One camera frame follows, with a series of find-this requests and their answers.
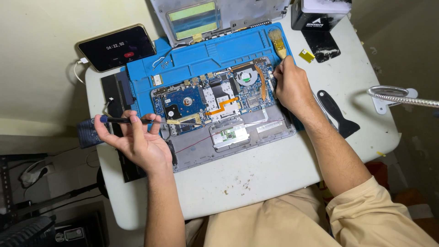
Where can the grey laptop bottom cover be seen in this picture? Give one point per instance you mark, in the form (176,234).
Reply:
(219,17)

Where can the black box with white lid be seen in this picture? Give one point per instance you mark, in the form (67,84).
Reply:
(320,13)

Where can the white lamp clamp base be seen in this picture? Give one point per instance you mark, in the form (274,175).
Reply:
(394,101)

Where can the person's right hand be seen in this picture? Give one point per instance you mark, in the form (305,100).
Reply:
(293,87)

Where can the black plastic pry spatula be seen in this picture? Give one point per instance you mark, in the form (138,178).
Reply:
(338,113)

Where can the black device with display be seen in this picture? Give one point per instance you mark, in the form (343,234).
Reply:
(73,234)

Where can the black flat card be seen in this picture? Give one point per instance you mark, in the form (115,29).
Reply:
(320,46)

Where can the person's right fingers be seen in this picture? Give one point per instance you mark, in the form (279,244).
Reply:
(282,73)

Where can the person's beige shirt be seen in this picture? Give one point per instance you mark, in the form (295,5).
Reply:
(308,219)

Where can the opened grey laptop base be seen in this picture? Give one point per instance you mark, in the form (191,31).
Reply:
(219,109)

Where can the blue silicone repair mat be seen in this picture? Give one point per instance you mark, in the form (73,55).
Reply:
(205,58)

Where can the black metal rack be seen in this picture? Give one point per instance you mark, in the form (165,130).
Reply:
(13,185)

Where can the black laptop battery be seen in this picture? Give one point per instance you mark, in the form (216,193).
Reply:
(120,89)

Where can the person's left hand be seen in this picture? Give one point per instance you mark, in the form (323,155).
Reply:
(144,145)

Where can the pile of small screws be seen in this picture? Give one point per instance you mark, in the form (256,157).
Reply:
(165,64)

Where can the small yellow packet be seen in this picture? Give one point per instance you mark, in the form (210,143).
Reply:
(306,55)

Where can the silver flexible lamp neck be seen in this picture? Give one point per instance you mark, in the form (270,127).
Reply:
(401,97)

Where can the black laptop keyboard bezel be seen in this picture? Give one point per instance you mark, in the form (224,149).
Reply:
(128,164)

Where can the black smartphone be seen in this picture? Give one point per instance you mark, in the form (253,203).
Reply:
(116,47)

